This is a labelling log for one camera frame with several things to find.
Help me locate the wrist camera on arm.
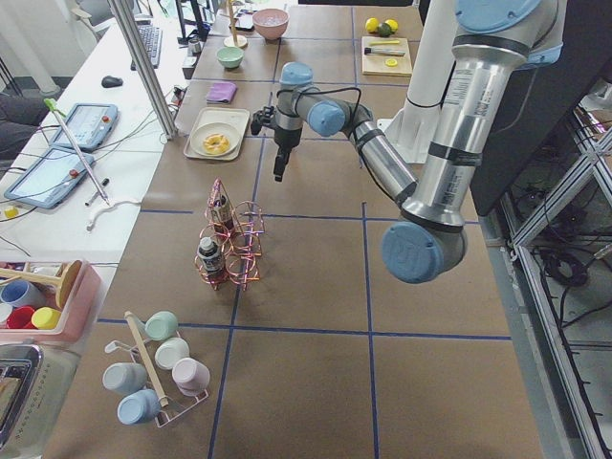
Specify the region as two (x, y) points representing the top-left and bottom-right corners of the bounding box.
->
(250, 106), (276, 136)

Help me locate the glazed twisted donut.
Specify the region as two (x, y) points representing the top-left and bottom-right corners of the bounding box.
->
(202, 134), (230, 156)

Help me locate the green lime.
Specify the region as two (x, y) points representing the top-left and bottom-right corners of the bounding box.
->
(377, 23), (393, 37)

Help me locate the blue cup in bin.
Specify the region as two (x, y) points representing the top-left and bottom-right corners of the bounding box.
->
(1, 279), (44, 308)

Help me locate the near teach pendant tablet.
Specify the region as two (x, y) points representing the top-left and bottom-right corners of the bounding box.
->
(4, 147), (87, 209)

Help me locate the white wire mug rack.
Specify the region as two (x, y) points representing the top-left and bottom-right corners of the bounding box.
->
(103, 339), (209, 427)

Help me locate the wooden cutting board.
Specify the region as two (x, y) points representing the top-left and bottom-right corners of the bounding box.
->
(361, 36), (412, 77)

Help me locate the purple folded cloth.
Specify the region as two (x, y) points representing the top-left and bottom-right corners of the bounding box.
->
(206, 81), (238, 104)

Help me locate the yellow lemon right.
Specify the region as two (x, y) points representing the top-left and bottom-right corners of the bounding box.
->
(384, 19), (399, 33)

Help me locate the far teach pendant tablet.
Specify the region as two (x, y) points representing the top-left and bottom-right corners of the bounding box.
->
(61, 103), (119, 153)

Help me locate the yellow cup in bin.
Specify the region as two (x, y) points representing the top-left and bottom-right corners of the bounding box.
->
(31, 307), (61, 330)

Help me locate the teach pendant tablet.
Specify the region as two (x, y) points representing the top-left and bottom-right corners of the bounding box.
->
(61, 103), (119, 153)
(4, 147), (87, 209)

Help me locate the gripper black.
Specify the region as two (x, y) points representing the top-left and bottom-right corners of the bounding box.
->
(273, 126), (301, 182)

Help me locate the beige serving tray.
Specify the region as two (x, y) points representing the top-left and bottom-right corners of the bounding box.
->
(184, 107), (250, 162)

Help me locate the blue mug on rack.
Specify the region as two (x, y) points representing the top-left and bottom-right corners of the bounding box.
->
(117, 388), (162, 426)

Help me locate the white mug on rack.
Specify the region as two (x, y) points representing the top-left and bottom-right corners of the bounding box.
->
(154, 337), (189, 370)

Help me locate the grey-blue mug on rack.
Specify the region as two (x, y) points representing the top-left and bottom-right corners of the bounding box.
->
(102, 362), (147, 395)

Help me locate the wooden stand with round base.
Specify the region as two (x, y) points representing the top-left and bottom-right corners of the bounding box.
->
(224, 0), (248, 49)

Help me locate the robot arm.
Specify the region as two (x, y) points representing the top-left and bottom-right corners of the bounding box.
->
(271, 1), (566, 284)

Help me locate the black keyboard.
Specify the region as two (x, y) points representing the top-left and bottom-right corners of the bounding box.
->
(138, 25), (163, 69)

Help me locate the metal reacher grabber tool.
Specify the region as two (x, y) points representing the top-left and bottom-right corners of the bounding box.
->
(43, 98), (142, 232)

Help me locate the pink bowl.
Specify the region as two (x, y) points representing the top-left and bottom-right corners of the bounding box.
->
(252, 9), (290, 40)

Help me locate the tea bottle in rack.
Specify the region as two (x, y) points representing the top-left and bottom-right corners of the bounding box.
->
(197, 236), (226, 283)
(211, 194), (234, 234)

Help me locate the small metal cup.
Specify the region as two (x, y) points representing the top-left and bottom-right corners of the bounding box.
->
(187, 36), (202, 56)

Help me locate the black computer mouse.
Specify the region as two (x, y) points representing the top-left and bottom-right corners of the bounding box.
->
(100, 76), (123, 89)

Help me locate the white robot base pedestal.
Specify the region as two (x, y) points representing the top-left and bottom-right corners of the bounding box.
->
(378, 0), (457, 164)

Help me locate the pink storage bin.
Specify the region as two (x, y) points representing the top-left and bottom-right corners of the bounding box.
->
(1, 260), (100, 343)

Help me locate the wooden mug tree in bin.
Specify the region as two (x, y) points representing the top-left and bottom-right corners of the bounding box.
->
(0, 260), (82, 310)

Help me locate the aluminium frame post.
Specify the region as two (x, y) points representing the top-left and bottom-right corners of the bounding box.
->
(108, 0), (178, 141)

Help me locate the black marker pen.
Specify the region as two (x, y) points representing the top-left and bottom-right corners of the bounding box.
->
(84, 177), (110, 207)

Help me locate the red cup in bin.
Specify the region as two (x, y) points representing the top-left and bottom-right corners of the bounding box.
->
(6, 305), (35, 330)

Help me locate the front tea bottle in rack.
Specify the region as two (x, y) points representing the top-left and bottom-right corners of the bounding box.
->
(197, 236), (226, 283)

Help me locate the green mug on rack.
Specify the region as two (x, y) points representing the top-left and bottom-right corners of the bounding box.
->
(144, 311), (178, 341)

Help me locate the pink mug on rack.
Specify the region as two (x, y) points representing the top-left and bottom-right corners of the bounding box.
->
(172, 358), (210, 397)

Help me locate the small yellow cup on desk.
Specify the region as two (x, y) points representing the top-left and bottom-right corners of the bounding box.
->
(4, 206), (19, 220)

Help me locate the copper wire bottle rack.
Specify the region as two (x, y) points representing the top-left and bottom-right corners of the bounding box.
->
(194, 178), (265, 290)

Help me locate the beige round plate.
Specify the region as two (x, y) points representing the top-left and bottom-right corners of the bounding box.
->
(190, 122), (242, 158)

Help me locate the yellow lemon left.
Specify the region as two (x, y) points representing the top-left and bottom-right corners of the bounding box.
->
(364, 17), (380, 33)

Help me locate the rear tea bottle in rack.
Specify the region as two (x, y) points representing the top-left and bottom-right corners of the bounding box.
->
(211, 194), (234, 234)

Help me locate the yellow lemon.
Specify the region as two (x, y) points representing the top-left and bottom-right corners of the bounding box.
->
(384, 19), (399, 33)
(364, 17), (380, 33)

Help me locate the green ceramic bowl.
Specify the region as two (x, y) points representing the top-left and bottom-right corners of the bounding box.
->
(216, 47), (244, 70)

